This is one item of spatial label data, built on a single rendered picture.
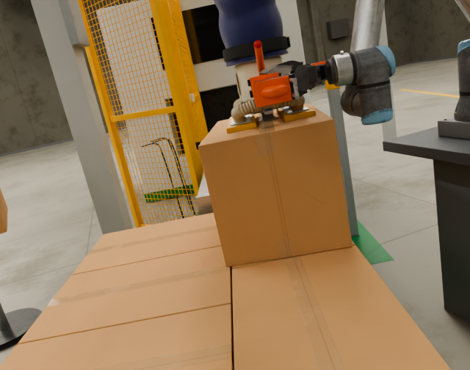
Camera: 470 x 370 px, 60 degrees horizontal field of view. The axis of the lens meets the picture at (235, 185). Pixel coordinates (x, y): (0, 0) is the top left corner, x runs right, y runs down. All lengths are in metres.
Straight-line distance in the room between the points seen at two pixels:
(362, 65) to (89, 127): 1.84
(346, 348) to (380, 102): 0.69
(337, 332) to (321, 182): 0.46
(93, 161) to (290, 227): 1.70
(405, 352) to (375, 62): 0.75
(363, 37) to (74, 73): 1.79
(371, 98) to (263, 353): 0.75
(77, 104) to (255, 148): 1.67
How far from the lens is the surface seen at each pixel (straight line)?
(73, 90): 2.68
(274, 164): 1.20
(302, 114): 1.33
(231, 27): 1.41
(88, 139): 2.68
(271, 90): 0.82
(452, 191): 1.71
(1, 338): 2.65
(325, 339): 0.95
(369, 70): 1.24
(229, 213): 1.25
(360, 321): 0.99
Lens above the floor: 1.12
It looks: 15 degrees down
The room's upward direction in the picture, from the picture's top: 12 degrees counter-clockwise
